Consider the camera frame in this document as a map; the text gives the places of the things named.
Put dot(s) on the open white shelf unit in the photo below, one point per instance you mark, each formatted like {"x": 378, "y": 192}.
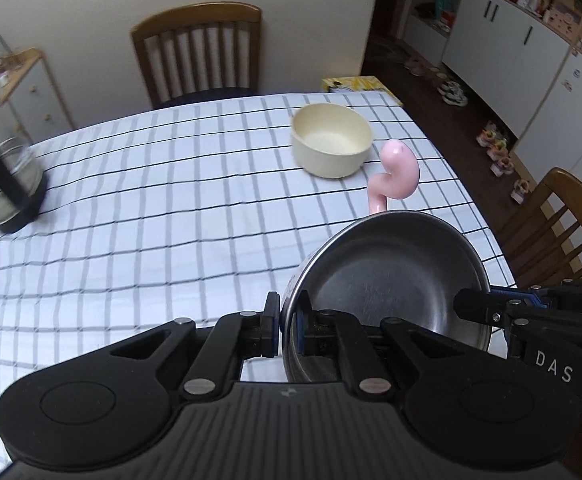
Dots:
{"x": 421, "y": 15}

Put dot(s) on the teal packet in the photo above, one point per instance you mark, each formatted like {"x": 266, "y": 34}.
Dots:
{"x": 443, "y": 0}

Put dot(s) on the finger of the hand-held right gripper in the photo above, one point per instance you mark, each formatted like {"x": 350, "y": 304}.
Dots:
{"x": 521, "y": 295}
{"x": 476, "y": 305}

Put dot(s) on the pair of white sneakers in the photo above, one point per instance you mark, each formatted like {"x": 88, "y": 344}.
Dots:
{"x": 453, "y": 94}

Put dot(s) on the wooden slat-back chair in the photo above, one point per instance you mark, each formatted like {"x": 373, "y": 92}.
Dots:
{"x": 196, "y": 17}

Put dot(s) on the white checked tablecloth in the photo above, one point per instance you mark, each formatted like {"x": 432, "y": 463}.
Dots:
{"x": 146, "y": 210}

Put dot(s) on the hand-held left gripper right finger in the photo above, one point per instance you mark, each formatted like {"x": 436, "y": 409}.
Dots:
{"x": 301, "y": 332}

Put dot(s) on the glass electric kettle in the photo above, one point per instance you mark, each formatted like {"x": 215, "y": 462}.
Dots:
{"x": 1, "y": 180}

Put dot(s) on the small wooden-top side cabinet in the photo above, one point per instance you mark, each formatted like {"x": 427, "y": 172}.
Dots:
{"x": 36, "y": 95}

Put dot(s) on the cream bowl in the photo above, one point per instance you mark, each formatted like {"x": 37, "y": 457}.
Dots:
{"x": 321, "y": 160}

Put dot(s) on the white cabinet with stickers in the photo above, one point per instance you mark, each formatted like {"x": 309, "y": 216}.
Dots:
{"x": 571, "y": 120}

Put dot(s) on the white double-door cabinet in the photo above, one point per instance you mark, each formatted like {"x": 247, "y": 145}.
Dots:
{"x": 501, "y": 60}

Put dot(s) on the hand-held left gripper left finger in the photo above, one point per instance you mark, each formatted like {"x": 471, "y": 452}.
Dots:
{"x": 271, "y": 322}

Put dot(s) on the yellow box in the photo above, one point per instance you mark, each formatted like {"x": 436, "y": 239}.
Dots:
{"x": 356, "y": 84}

